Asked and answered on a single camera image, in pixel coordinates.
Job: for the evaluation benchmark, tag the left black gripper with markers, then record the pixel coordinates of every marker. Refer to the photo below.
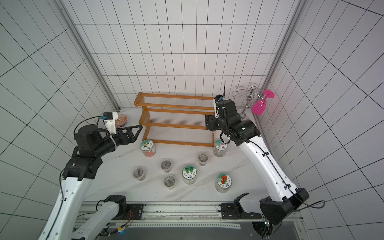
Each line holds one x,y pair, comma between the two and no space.
132,139

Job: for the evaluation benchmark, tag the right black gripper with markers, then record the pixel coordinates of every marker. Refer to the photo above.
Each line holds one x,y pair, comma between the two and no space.
226,107

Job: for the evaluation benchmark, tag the small container dark seeds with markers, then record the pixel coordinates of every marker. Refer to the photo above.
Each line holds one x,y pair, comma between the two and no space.
139,174

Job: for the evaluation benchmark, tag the orange wooden two-tier shelf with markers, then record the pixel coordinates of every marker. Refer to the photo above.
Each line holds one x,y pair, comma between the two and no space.
185,115

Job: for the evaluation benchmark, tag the small container red seeds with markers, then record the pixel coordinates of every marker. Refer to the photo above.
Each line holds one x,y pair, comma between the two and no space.
166,166

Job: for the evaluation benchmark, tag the small container purple seeds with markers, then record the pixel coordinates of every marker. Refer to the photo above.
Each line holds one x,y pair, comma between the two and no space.
203,159

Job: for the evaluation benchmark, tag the small container brown seeds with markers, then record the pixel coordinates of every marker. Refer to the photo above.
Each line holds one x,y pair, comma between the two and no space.
170,182

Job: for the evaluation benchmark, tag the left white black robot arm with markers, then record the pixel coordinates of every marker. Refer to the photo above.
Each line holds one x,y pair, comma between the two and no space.
77,177

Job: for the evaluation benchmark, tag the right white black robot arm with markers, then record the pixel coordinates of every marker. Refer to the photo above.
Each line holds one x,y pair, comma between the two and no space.
284,197

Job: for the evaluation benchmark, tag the red seed jar monkey lid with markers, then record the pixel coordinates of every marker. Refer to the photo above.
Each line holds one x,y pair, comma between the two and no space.
148,148

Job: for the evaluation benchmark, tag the flower label seed jar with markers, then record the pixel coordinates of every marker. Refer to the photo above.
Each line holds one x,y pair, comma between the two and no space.
219,148

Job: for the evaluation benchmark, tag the orange patterned glass bowl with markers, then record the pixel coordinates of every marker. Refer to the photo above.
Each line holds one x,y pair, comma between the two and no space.
121,121

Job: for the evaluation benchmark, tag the chrome wine glass rack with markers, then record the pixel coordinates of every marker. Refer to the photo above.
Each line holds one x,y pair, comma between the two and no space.
248,96

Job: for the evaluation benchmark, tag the pink plastic wine glass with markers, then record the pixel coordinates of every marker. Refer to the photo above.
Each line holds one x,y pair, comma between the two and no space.
259,106

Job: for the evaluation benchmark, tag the green tree lid jar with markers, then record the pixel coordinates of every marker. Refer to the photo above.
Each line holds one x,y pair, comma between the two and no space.
189,174

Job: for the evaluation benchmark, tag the strawberry lid jar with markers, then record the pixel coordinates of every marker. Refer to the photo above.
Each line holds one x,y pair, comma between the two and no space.
223,182

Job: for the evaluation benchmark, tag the round black floor port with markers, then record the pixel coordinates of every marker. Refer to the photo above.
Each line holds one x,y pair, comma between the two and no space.
263,229

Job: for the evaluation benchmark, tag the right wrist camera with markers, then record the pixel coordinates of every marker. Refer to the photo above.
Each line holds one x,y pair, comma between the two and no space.
216,100

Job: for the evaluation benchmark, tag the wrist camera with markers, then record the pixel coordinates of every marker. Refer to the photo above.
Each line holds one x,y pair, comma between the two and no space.
216,100
109,119

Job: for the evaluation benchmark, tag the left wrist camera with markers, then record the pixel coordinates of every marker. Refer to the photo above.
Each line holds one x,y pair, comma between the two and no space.
109,119

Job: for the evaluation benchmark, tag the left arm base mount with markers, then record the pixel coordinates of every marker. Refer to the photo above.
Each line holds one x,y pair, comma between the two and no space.
132,211

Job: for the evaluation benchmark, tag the wiring bundle under rail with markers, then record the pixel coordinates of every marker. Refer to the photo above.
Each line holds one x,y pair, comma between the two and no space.
117,229

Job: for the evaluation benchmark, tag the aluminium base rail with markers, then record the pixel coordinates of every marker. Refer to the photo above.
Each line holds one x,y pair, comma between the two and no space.
180,214

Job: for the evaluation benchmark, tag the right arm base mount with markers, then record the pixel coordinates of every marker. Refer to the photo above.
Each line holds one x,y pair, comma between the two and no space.
232,211

